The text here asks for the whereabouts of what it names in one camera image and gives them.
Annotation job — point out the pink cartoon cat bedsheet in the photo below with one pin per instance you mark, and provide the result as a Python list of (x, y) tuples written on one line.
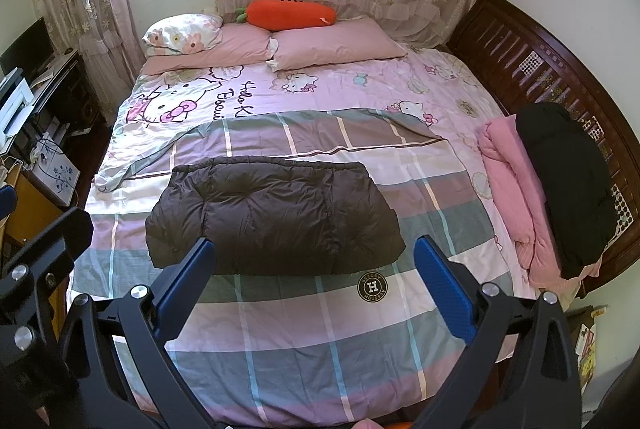
[(350, 84)]

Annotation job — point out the plaid blanket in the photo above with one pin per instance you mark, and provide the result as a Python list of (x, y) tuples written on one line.
[(300, 334)]

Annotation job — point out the brown hooded puffer jacket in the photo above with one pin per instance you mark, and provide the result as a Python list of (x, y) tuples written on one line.
[(275, 219)]

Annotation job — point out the dark wooden headboard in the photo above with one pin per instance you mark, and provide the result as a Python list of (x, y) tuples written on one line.
[(505, 49)]

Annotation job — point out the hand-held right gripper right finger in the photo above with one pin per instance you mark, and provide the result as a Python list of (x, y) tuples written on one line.
[(445, 289)]

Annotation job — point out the white box with blue flowers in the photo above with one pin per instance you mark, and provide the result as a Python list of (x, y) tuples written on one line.
[(57, 174)]

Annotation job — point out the orange carrot plush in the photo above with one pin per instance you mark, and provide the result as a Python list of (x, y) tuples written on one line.
[(290, 14)]

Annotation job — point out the pink pillow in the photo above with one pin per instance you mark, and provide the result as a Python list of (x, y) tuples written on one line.
[(235, 46), (340, 41)]

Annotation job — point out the black monitor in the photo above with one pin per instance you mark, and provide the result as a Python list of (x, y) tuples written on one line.
[(25, 49)]

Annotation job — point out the yellow wooden cabinet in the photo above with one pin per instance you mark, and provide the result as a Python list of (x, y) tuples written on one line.
[(35, 219)]

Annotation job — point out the folded pink garment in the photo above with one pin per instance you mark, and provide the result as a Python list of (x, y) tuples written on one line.
[(510, 189)]

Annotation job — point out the black desk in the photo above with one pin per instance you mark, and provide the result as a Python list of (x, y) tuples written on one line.
[(70, 94)]

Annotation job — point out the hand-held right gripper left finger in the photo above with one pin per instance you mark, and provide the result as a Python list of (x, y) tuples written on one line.
[(187, 289)]

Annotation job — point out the white printer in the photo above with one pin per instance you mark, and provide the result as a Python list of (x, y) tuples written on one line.
[(15, 104)]

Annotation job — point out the floral pillow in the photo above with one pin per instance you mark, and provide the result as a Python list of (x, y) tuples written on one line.
[(180, 34)]

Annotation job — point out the folded black garment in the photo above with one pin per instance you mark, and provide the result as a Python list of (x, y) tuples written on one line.
[(570, 179)]

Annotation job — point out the person's right hand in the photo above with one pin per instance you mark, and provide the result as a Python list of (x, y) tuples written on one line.
[(366, 424)]

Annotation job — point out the stack of papers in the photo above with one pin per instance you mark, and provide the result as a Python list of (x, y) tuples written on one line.
[(590, 339)]

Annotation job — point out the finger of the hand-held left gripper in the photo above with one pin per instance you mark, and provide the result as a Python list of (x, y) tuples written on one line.
[(6, 204), (55, 239)]

